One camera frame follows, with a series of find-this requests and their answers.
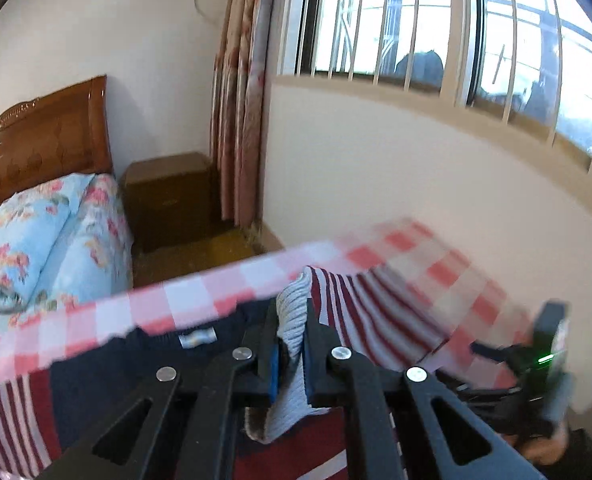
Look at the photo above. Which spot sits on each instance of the wooden nightstand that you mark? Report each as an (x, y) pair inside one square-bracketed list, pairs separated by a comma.
[(168, 200)]

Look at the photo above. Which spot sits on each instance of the carved wooden headboard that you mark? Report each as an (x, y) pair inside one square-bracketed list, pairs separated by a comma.
[(41, 140)]

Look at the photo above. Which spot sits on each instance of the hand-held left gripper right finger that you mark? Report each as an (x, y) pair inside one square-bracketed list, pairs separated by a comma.
[(308, 376)]

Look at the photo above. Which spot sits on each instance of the blue floral quilt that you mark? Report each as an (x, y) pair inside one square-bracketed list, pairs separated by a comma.
[(51, 230)]

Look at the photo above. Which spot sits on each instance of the person's right hand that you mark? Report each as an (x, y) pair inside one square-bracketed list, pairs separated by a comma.
[(546, 450)]

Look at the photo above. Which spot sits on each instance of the red white checked bed cover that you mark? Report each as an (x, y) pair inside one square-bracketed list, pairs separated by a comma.
[(201, 295)]

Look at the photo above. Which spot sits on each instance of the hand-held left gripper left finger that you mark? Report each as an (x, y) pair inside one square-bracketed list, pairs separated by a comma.
[(274, 371)]

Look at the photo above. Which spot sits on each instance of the window with white bars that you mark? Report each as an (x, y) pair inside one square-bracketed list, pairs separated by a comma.
[(426, 20)]

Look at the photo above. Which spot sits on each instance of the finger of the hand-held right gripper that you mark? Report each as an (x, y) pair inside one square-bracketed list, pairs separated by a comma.
[(481, 394), (498, 352)]

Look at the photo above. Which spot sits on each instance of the pink floral curtain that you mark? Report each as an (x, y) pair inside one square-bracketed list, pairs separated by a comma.
[(238, 110)]

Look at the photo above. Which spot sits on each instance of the navy red grey striped sweater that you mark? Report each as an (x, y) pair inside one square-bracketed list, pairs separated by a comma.
[(126, 365)]

